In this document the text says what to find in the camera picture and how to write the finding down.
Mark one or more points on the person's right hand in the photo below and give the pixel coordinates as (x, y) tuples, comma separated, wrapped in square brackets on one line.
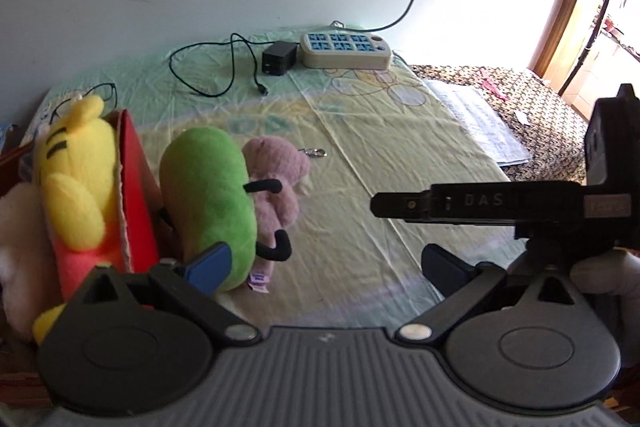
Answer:
[(612, 274)]

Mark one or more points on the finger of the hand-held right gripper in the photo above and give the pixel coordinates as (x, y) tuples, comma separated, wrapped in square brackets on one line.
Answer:
[(400, 206)]

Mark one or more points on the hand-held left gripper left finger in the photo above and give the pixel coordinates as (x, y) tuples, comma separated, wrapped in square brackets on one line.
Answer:
[(207, 268)]

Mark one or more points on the green plush toy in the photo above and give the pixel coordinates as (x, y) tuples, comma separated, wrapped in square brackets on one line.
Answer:
[(210, 197)]

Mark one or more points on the small pink item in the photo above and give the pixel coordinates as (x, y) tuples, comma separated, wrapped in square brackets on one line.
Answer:
[(490, 87)]

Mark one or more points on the white plush toy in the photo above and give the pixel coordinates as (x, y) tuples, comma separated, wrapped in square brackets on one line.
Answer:
[(25, 247)]

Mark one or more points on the beige power strip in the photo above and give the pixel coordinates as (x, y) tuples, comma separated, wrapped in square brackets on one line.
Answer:
[(345, 51)]

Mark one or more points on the pink plush toy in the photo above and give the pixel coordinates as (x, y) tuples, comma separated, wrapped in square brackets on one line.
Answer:
[(275, 157)]

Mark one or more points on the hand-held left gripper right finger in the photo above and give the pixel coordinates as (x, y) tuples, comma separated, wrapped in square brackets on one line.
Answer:
[(442, 269)]

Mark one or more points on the pastel cloth-covered desktop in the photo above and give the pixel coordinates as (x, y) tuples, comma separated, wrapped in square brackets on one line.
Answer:
[(350, 117)]

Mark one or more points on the dark floral patterned cloth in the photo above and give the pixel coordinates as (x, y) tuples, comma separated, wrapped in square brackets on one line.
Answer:
[(545, 117)]

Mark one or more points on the white paper scrap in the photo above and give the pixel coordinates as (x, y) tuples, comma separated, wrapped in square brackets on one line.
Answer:
[(522, 118)]

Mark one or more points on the yellow tiger plush toy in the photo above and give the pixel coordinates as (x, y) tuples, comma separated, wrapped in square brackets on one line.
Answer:
[(75, 167)]

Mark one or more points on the black power adapter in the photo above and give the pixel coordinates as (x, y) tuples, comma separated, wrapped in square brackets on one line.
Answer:
[(279, 58)]

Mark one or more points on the red cardboard box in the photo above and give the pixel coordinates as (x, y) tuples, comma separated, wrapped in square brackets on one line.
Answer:
[(137, 187)]

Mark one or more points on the open paper book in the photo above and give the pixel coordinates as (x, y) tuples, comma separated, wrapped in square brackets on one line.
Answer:
[(475, 117)]

